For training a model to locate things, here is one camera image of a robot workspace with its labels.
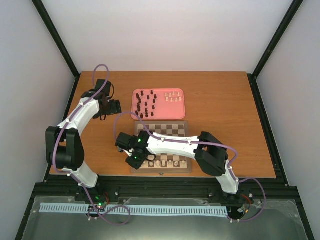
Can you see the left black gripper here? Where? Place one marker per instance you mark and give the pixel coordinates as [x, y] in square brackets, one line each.
[116, 107]

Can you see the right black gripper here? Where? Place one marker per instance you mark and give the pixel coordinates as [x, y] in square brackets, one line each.
[136, 165]

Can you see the white chess rook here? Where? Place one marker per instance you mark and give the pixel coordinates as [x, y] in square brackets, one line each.
[183, 164]

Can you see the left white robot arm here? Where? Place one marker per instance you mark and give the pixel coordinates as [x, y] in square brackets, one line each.
[64, 148]

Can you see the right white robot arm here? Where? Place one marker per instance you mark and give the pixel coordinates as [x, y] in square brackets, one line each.
[209, 153]

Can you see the wooden chess board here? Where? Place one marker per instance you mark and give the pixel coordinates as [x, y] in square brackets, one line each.
[166, 163]

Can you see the pink plastic tray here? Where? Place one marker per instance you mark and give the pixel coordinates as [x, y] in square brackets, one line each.
[158, 104]

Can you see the black aluminium frame base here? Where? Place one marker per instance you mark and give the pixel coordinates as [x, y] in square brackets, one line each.
[227, 104]

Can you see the light blue cable duct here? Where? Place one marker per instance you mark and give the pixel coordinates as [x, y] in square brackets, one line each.
[139, 210]

